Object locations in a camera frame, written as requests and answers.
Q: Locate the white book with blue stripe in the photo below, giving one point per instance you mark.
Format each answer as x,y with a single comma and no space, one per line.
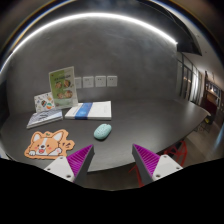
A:
91,111

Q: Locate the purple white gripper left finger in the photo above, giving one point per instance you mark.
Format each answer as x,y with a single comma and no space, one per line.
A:
74,167

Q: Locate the grey patterned book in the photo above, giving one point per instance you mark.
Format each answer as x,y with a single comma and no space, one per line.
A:
44,117

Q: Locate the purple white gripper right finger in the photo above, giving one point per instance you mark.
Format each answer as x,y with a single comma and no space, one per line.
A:
152,167

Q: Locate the white wall socket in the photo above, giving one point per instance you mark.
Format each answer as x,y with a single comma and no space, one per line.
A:
112,81
88,82
100,81
78,82

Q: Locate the curved led light strip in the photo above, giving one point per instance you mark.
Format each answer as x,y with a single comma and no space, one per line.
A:
88,17

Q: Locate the mint green computer mouse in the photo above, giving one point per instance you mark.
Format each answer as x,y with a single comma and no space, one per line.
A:
102,131

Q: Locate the small white sticker card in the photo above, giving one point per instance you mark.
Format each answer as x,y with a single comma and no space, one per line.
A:
44,102

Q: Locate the green illustrated standing leaflet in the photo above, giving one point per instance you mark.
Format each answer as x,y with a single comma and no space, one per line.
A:
63,88

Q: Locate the orange corgi mouse pad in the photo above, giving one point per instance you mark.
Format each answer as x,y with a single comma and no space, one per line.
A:
49,145

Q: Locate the glass window partition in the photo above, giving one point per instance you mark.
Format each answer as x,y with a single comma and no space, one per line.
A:
189,80

